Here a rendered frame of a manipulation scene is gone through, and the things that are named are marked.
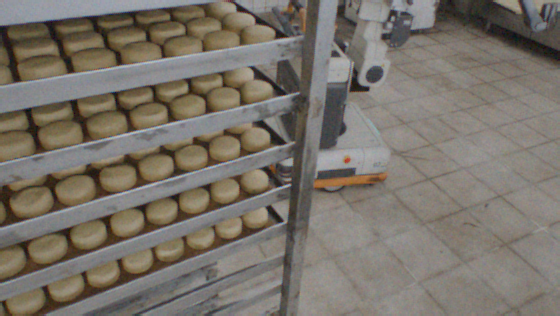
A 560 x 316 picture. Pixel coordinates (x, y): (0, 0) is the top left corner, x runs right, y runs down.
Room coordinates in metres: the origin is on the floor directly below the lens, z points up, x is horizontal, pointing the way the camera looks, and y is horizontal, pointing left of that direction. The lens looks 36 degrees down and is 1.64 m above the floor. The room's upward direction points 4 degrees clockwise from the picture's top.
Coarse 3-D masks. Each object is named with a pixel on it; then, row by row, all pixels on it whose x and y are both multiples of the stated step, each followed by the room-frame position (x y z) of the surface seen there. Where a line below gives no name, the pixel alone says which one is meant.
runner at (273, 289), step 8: (280, 280) 0.63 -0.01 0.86; (264, 288) 0.61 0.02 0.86; (272, 288) 0.59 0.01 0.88; (280, 288) 0.60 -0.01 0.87; (248, 296) 0.58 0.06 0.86; (256, 296) 0.57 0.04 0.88; (264, 296) 0.58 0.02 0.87; (232, 304) 0.54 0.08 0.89; (240, 304) 0.55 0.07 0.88; (248, 304) 0.56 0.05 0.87; (208, 312) 0.54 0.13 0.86; (216, 312) 0.52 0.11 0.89; (224, 312) 0.53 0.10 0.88; (232, 312) 0.54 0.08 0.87
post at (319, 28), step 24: (312, 0) 0.59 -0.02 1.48; (336, 0) 0.59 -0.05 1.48; (312, 24) 0.59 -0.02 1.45; (312, 48) 0.58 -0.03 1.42; (312, 72) 0.58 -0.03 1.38; (312, 96) 0.58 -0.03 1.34; (312, 120) 0.58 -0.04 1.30; (312, 144) 0.59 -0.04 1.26; (312, 168) 0.59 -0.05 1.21; (312, 192) 0.59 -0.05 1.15; (288, 216) 0.60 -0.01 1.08; (288, 240) 0.59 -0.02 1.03; (288, 264) 0.59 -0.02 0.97; (288, 288) 0.58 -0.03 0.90; (288, 312) 0.58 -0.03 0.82
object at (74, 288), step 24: (240, 216) 0.63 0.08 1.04; (264, 216) 0.62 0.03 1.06; (192, 240) 0.54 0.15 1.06; (216, 240) 0.57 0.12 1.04; (120, 264) 0.49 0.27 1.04; (144, 264) 0.48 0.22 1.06; (168, 264) 0.50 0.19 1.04; (48, 288) 0.42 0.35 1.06; (72, 288) 0.42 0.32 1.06; (96, 288) 0.44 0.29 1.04; (0, 312) 0.37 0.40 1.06; (24, 312) 0.38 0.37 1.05; (48, 312) 0.39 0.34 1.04
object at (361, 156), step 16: (352, 112) 2.46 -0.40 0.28; (352, 128) 2.27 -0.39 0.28; (368, 128) 2.28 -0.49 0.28; (352, 144) 2.09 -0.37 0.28; (368, 144) 2.10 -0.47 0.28; (384, 144) 2.12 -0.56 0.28; (288, 160) 1.91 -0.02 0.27; (320, 160) 1.95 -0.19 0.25; (336, 160) 1.97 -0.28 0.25; (352, 160) 2.00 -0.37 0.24; (368, 160) 2.02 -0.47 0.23; (384, 160) 2.05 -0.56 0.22; (288, 176) 1.91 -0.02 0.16; (320, 176) 1.94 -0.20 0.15; (336, 176) 1.97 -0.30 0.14; (352, 176) 2.01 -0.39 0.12; (368, 176) 2.03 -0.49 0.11; (384, 176) 2.05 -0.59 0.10
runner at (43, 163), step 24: (288, 96) 0.59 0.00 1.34; (192, 120) 0.51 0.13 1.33; (216, 120) 0.53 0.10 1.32; (240, 120) 0.55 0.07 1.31; (96, 144) 0.44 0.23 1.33; (120, 144) 0.45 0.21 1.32; (144, 144) 0.47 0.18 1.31; (0, 168) 0.38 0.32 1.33; (24, 168) 0.39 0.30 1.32; (48, 168) 0.40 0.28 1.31
